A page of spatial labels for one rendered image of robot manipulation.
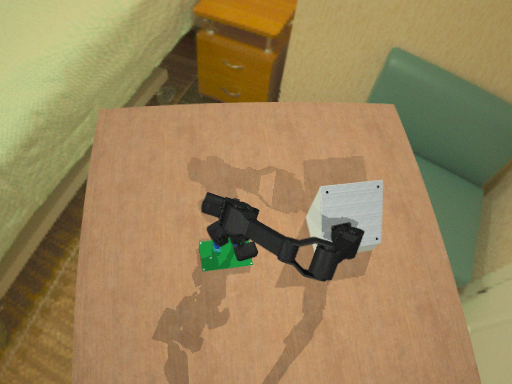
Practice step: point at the green circuit board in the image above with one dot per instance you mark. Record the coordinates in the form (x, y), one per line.
(220, 257)

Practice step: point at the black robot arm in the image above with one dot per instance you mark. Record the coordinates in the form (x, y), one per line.
(240, 219)

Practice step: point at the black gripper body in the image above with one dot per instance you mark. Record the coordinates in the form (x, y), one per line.
(244, 250)

